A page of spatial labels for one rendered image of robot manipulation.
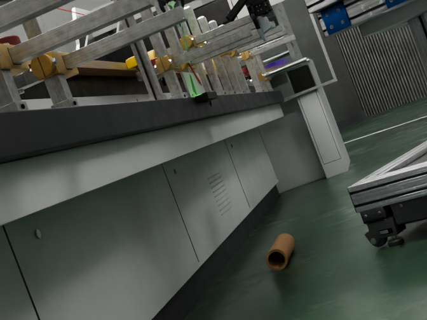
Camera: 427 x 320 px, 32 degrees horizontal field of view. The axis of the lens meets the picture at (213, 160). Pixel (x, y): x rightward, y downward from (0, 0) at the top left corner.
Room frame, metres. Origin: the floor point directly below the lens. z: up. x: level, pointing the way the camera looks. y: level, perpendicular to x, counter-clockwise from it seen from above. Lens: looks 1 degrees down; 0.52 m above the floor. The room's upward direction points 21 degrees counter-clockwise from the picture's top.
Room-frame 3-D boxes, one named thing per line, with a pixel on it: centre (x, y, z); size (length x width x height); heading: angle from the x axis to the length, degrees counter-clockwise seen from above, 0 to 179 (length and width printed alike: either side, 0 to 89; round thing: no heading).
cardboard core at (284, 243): (2.89, -0.12, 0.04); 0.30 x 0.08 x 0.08; 167
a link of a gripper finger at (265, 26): (2.80, -0.35, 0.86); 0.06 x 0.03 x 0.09; 77
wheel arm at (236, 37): (2.63, -0.06, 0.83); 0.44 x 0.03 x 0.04; 77
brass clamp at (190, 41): (3.12, -0.08, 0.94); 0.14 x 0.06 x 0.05; 167
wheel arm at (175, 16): (1.65, 0.16, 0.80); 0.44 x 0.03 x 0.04; 77
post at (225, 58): (3.83, -0.24, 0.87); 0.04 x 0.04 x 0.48; 77
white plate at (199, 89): (2.82, -0.04, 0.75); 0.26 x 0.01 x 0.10; 167
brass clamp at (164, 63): (2.63, 0.03, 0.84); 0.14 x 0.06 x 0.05; 167
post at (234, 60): (4.07, -0.30, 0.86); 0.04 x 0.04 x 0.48; 77
